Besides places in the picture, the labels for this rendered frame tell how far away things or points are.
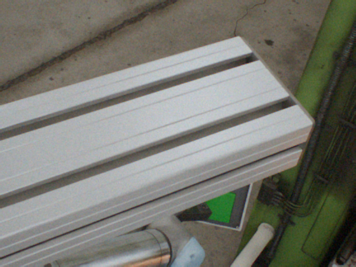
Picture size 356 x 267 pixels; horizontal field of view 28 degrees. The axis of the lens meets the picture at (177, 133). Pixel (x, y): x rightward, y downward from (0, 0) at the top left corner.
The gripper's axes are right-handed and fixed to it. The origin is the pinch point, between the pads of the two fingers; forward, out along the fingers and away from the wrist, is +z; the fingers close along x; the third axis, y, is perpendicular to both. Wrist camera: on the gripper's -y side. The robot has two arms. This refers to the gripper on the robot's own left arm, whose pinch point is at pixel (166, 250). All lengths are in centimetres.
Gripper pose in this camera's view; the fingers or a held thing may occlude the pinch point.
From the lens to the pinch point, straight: 168.4
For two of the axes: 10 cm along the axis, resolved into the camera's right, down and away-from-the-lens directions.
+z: -1.3, 6.5, 7.5
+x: 4.9, 7.0, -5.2
